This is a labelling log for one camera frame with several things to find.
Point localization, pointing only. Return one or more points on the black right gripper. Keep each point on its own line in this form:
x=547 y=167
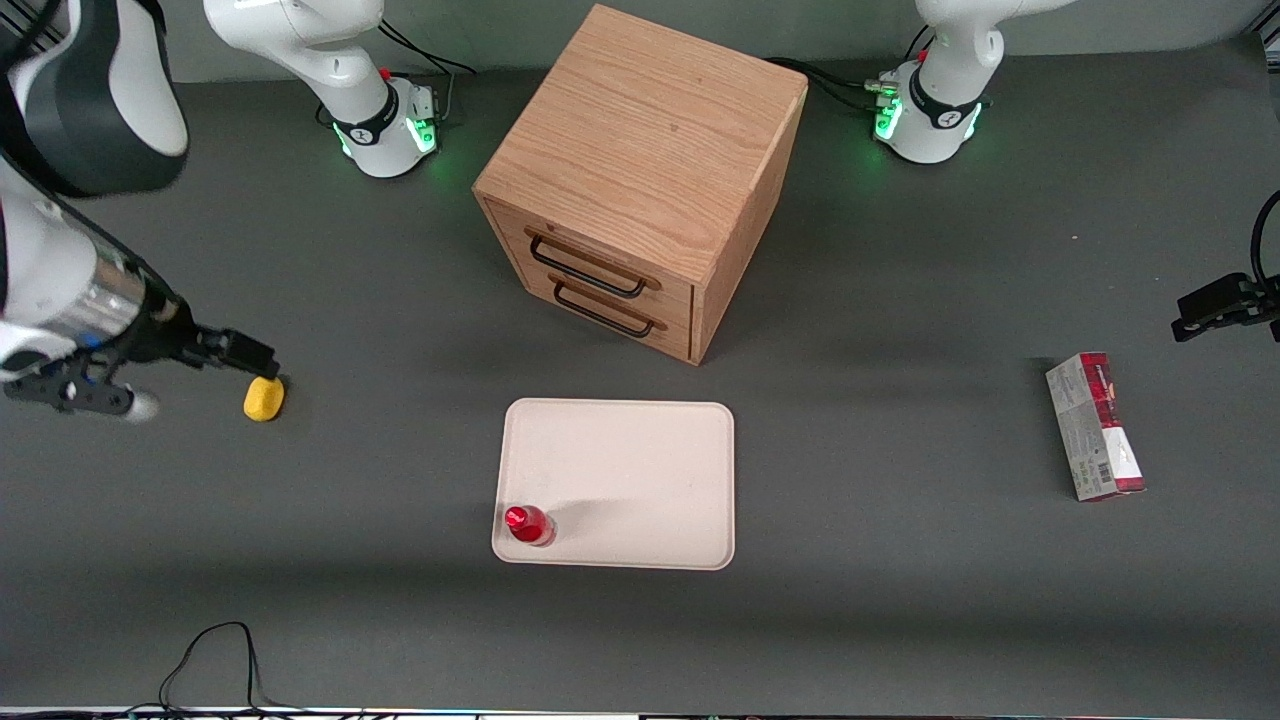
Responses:
x=168 y=333

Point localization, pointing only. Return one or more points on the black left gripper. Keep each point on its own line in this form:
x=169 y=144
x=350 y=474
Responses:
x=1232 y=299

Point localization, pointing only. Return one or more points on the red coke bottle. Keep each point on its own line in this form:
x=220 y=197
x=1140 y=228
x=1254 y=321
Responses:
x=528 y=526

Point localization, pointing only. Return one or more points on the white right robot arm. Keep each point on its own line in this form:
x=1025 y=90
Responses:
x=300 y=40

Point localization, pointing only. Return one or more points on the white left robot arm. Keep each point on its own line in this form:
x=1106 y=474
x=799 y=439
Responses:
x=945 y=90

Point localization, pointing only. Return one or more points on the beige plastic tray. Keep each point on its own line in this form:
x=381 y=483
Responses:
x=640 y=470

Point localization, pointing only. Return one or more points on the yellow lemon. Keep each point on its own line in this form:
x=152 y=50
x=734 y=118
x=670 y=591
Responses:
x=263 y=402

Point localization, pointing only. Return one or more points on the red grey cardboard box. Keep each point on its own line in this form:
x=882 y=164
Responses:
x=1095 y=425

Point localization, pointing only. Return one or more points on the wooden two-drawer cabinet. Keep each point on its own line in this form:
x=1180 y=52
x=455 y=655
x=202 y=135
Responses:
x=640 y=150

